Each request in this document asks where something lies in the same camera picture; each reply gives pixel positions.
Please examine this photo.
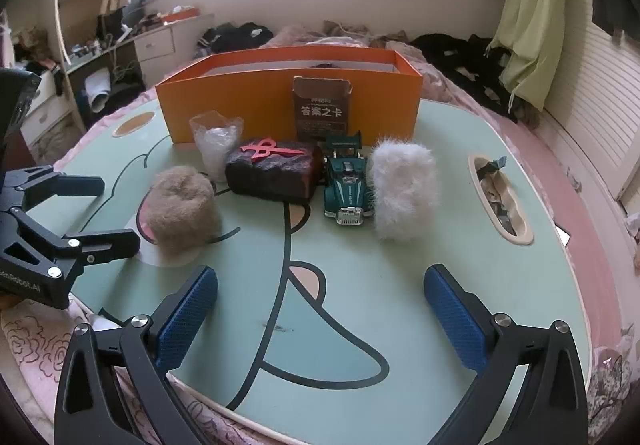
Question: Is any green hanging cloth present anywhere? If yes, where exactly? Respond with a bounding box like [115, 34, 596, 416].
[492, 0, 571, 113]

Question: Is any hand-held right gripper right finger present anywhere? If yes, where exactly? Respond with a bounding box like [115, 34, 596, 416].
[424, 264, 588, 445]

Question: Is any white fluffy pouch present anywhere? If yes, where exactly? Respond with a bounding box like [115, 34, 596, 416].
[367, 135, 441, 242]

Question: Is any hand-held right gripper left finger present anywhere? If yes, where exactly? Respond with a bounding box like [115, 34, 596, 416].
[54, 266, 219, 445]

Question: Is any white low drawer unit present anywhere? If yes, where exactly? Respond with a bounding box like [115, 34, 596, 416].
[20, 70, 76, 146]

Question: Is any black striped clothes pile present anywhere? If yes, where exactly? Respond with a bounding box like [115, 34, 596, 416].
[195, 22, 276, 53]

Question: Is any clear plastic bag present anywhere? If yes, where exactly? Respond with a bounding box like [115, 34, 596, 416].
[189, 111, 244, 183]

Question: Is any brown card box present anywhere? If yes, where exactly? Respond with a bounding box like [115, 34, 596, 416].
[292, 76, 353, 143]

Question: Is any white drawer cabinet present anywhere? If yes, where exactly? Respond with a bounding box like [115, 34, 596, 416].
[135, 15, 216, 86]

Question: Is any green cartoon desktop table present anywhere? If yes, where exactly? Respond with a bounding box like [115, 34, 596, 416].
[52, 95, 596, 441]

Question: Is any orange cardboard box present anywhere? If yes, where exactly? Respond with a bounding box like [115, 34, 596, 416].
[155, 46, 424, 146]

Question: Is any beige clothes pile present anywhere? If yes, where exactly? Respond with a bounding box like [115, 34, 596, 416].
[322, 20, 408, 48]

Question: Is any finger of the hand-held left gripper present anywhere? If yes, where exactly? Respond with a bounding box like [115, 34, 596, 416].
[10, 165, 106, 212]
[15, 210, 141, 277]

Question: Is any cluttered white desk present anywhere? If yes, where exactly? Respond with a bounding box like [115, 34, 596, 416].
[62, 27, 151, 126]

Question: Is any white louvered door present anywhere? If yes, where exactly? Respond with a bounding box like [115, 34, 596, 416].
[542, 22, 640, 206]

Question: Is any small orange box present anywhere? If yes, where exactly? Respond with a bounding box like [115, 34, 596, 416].
[162, 7, 201, 23]

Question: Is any green toy car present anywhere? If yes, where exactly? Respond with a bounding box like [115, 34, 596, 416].
[322, 132, 376, 226]

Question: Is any dark box with red emblem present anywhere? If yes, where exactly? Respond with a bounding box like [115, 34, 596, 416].
[225, 137, 323, 203]

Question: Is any rolled white paper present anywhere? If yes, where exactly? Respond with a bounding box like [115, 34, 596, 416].
[84, 67, 112, 108]

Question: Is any brown fluffy pouch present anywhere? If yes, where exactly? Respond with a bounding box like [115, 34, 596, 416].
[145, 166, 223, 256]

